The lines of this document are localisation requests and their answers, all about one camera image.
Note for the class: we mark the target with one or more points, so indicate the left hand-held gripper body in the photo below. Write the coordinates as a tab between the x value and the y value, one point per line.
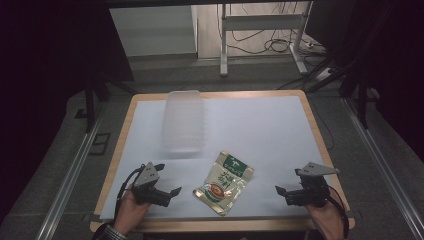
146	186

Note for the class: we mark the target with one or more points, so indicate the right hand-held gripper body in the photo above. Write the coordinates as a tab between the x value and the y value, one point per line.
308	191

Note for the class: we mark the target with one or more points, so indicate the person's left hand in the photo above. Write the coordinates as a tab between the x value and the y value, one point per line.
130	210

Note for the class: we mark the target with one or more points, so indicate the person's right hand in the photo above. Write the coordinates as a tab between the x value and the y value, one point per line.
325	215

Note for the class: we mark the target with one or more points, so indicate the green and white seasoning packet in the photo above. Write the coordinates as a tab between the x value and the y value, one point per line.
222	183

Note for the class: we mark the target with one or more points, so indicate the white table mat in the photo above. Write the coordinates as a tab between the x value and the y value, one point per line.
266	133

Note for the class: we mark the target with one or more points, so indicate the clear plastic container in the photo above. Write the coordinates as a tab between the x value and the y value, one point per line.
183	121

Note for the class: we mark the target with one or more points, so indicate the black metal stand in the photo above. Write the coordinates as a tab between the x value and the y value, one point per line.
363	100
90	100

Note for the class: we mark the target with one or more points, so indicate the white power strip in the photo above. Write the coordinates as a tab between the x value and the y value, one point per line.
325	74

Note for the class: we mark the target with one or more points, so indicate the aluminium floor rail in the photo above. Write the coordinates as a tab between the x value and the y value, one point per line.
66	186
383	160

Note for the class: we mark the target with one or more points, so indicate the grey wall panel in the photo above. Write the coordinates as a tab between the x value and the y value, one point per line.
153	30

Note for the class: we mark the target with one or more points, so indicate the white metal desk frame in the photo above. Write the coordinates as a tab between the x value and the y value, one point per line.
263	21

